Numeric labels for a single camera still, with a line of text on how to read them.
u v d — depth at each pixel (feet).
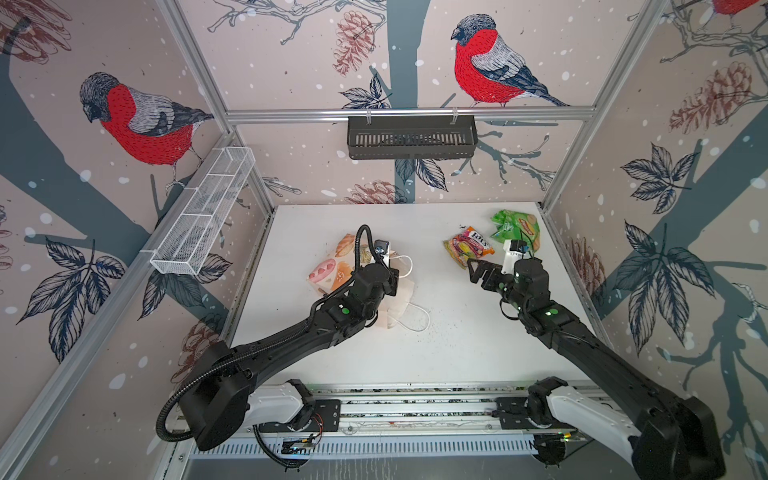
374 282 1.90
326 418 2.40
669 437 1.24
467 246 3.41
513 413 2.40
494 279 2.34
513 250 2.32
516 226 3.40
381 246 2.22
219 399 1.32
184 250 2.33
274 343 1.54
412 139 3.44
